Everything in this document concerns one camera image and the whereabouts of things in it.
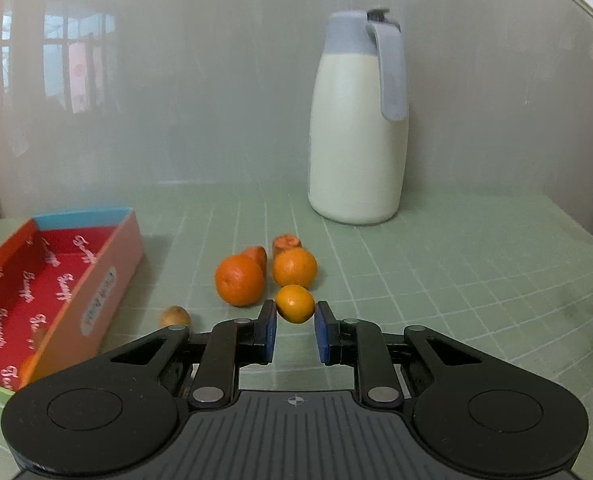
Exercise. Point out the large orange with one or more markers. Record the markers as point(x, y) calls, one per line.
point(239, 281)

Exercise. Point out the small brown nut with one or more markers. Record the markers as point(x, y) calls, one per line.
point(175, 317)

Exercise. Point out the red cardboard box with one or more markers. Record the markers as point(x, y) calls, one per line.
point(61, 280)

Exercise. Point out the carrot piece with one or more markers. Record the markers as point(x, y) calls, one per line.
point(256, 255)
point(286, 243)

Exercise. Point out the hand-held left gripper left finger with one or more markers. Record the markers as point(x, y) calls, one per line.
point(268, 332)

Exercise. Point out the green checked tablecloth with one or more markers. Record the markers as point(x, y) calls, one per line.
point(426, 285)

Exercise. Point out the white jug with grey lid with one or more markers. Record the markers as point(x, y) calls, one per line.
point(356, 150)

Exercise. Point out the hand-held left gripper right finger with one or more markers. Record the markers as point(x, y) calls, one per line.
point(322, 335)

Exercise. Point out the small orange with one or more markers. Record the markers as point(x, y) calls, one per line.
point(295, 304)

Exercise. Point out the medium orange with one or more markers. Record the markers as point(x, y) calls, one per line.
point(295, 267)

